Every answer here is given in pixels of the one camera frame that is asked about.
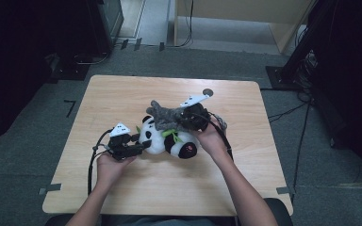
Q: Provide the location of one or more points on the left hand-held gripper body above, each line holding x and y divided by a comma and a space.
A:
122, 147

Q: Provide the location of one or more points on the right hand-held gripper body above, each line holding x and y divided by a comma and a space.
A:
196, 117

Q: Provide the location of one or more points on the panda plush toy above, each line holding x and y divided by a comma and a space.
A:
157, 141

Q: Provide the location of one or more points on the grey fuzzy toy garment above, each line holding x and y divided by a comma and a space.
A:
166, 117

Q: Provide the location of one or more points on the person's left hand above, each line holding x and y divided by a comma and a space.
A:
110, 169

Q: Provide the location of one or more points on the person's right hand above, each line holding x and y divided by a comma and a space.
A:
213, 142

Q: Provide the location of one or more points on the round grey table grommet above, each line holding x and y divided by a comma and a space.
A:
209, 91

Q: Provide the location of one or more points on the angled black floor tape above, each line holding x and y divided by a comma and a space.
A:
71, 106

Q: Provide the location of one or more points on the person's grey clothing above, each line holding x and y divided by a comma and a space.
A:
169, 221

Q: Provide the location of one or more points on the grey tape strip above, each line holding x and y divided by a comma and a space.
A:
284, 190
52, 187

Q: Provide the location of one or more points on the black stand base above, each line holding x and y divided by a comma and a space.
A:
70, 71

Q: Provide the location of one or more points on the black metal stand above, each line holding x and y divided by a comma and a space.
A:
295, 59

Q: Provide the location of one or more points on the black monitor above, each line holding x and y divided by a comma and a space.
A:
106, 22

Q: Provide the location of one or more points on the light wooden desk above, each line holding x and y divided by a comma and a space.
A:
248, 9

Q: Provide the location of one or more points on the dark curtain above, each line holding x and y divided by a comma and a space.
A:
19, 62
355, 78

